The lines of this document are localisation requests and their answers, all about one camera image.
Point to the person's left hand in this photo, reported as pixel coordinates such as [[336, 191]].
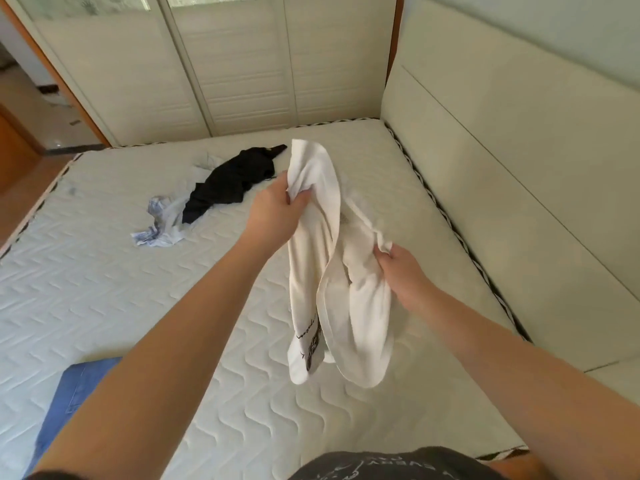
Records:
[[272, 217]]

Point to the person's right hand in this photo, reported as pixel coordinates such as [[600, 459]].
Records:
[[404, 277]]

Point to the person's left thumb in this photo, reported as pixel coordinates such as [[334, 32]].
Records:
[[300, 196]]

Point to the person's right thumb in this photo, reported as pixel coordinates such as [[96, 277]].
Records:
[[386, 250]]

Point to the white printed garment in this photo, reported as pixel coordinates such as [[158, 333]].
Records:
[[355, 304]]

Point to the person's left forearm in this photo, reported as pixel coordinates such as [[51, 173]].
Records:
[[160, 359]]

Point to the person's right forearm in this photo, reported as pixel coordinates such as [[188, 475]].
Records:
[[525, 379]]

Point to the black garment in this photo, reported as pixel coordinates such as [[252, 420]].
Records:
[[227, 184]]

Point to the light blue patterned garment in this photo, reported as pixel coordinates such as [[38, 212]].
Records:
[[162, 222]]

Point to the cream sliding door wardrobe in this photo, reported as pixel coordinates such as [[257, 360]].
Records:
[[240, 69]]

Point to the beige padded headboard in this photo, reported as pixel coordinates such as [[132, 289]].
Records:
[[525, 169]]

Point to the white quilted mattress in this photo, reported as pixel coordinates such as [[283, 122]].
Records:
[[125, 289]]

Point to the dark grey printed shirt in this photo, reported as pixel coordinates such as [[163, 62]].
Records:
[[395, 467]]

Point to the brown wooden door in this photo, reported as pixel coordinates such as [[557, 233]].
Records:
[[15, 149]]

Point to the blue denim jeans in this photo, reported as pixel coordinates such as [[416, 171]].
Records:
[[75, 399]]

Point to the brown wooden door frame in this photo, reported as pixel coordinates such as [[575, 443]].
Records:
[[55, 74]]

